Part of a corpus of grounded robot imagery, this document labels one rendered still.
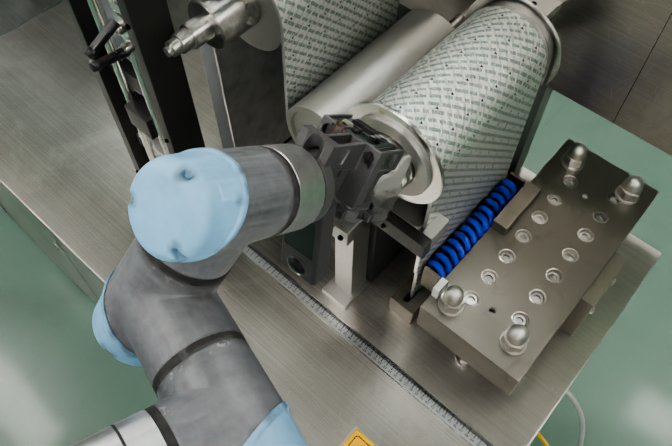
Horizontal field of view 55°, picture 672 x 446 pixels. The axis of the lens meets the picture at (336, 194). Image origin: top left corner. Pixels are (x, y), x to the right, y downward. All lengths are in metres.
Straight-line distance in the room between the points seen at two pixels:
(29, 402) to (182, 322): 1.65
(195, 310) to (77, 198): 0.77
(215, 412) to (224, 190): 0.15
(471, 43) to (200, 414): 0.55
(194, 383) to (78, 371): 1.64
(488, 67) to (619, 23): 0.20
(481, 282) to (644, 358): 1.28
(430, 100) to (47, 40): 0.99
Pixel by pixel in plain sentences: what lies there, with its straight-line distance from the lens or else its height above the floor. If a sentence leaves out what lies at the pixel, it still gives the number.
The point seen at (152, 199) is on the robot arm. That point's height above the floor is 1.50.
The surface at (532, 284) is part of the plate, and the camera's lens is 0.97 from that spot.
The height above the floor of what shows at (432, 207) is 1.19.
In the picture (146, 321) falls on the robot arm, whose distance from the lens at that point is 0.50.
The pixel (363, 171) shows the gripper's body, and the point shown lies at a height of 1.38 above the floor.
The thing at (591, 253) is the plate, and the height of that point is 1.03.
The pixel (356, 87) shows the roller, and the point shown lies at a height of 1.23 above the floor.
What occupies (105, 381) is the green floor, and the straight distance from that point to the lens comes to 2.07.
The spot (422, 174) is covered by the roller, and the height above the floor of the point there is 1.26.
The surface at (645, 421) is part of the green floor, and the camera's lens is 2.11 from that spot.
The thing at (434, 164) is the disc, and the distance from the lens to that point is 0.73.
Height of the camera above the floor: 1.86
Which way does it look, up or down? 56 degrees down
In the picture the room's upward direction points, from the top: straight up
